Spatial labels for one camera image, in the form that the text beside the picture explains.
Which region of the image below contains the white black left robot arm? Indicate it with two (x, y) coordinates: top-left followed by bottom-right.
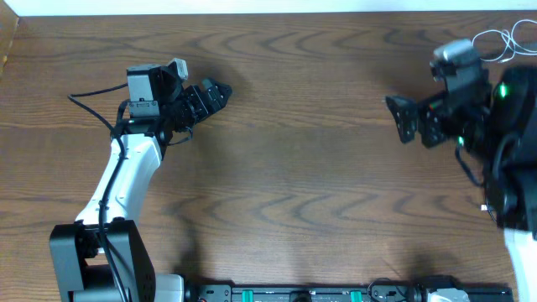
(50, 59), (232, 301)

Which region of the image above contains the white usb cable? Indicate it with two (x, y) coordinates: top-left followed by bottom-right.
(472, 18), (537, 64)

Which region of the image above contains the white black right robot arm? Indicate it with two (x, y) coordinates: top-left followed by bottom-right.
(385, 64), (536, 301)

